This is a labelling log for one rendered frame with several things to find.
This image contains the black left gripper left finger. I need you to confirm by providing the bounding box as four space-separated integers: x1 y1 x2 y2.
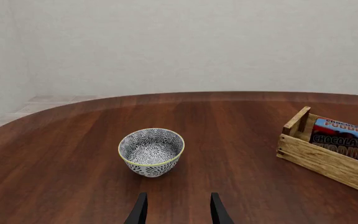
123 192 149 224

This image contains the wooden slat tray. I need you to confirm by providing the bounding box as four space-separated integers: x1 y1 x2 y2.
275 106 358 199

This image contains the black and white patterned bowl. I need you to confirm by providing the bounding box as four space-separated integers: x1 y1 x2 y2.
117 128 186 179

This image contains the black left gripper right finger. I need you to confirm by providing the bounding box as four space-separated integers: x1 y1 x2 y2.
210 192 235 224

